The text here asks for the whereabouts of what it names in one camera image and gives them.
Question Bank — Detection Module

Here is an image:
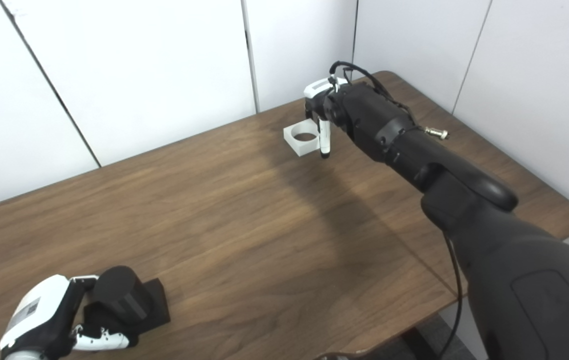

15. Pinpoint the white square piece with hole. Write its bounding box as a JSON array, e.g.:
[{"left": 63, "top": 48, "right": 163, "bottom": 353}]
[{"left": 283, "top": 120, "right": 323, "bottom": 158}]

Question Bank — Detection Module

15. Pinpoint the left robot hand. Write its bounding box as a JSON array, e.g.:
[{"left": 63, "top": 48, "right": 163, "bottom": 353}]
[{"left": 0, "top": 274, "right": 138, "bottom": 360}]

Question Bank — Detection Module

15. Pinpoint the black peg with square base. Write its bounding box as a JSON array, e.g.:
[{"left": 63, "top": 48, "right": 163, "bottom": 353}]
[{"left": 83, "top": 265, "right": 171, "bottom": 333}]

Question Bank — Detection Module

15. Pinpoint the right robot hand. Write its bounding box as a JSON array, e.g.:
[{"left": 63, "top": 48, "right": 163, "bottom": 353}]
[{"left": 303, "top": 77, "right": 350, "bottom": 160}]

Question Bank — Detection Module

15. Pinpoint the thin black right arm wire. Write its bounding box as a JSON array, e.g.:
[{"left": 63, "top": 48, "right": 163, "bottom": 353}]
[{"left": 332, "top": 70, "right": 418, "bottom": 126}]

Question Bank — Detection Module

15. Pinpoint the dark table leg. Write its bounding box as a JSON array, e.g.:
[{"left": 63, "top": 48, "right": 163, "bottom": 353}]
[{"left": 398, "top": 325, "right": 445, "bottom": 360}]

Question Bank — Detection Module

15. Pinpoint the thick black right wrist cable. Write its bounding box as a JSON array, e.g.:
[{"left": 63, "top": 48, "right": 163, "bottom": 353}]
[{"left": 329, "top": 61, "right": 449, "bottom": 140}]

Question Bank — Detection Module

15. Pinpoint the black hanging cable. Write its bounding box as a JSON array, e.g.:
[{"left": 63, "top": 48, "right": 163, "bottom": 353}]
[{"left": 442, "top": 232, "right": 466, "bottom": 360}]

